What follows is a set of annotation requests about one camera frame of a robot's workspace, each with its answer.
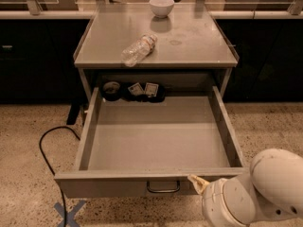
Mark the clear plastic water bottle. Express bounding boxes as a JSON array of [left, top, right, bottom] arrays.
[[121, 34, 157, 67]]

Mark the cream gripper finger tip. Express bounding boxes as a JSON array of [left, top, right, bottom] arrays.
[[187, 174, 209, 195]]

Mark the grey metal cabinet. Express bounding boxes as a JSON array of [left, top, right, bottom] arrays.
[[74, 3, 239, 96]]

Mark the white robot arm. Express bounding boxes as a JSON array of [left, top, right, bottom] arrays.
[[188, 148, 303, 227]]

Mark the dark low counter cabinet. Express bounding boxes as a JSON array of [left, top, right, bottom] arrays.
[[0, 13, 303, 103]]

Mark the grey top drawer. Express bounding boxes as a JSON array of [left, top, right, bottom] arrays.
[[55, 88, 247, 198]]

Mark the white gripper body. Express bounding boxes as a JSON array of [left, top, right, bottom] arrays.
[[202, 177, 257, 227]]

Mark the black tape roll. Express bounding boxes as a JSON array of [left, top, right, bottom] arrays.
[[101, 81, 121, 101]]

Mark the black cable on left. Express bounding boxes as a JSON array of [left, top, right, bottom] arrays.
[[39, 125, 81, 227]]

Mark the white ceramic bowl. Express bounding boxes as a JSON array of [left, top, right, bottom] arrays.
[[149, 0, 174, 18]]

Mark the blue tape cross mark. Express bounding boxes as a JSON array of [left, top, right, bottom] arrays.
[[54, 200, 86, 227]]

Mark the black top drawer handle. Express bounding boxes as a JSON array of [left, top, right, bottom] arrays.
[[146, 181, 181, 194]]

